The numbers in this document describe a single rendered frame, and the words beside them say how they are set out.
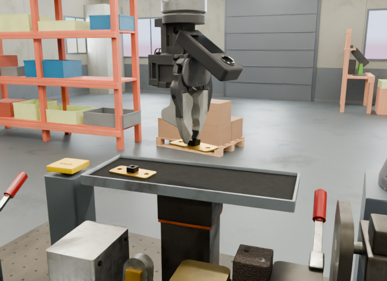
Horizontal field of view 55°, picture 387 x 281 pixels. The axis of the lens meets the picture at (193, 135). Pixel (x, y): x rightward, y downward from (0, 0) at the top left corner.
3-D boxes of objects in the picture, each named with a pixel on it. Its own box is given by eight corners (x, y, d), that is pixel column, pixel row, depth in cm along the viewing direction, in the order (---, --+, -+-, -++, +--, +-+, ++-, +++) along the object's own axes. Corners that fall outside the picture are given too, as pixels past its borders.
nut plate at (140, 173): (107, 172, 69) (107, 166, 68) (121, 166, 72) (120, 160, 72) (145, 179, 65) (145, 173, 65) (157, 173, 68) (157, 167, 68)
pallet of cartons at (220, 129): (149, 148, 526) (147, 99, 510) (176, 135, 607) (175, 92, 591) (230, 158, 481) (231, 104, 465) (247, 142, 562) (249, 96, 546)
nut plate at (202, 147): (169, 144, 66) (169, 137, 66) (182, 140, 69) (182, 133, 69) (206, 152, 61) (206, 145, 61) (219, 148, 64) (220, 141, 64)
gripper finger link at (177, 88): (186, 115, 64) (188, 64, 63) (194, 116, 63) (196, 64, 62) (167, 117, 61) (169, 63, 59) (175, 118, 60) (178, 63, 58)
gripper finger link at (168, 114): (167, 139, 68) (169, 88, 66) (192, 144, 64) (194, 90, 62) (155, 141, 65) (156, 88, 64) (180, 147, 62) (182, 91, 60)
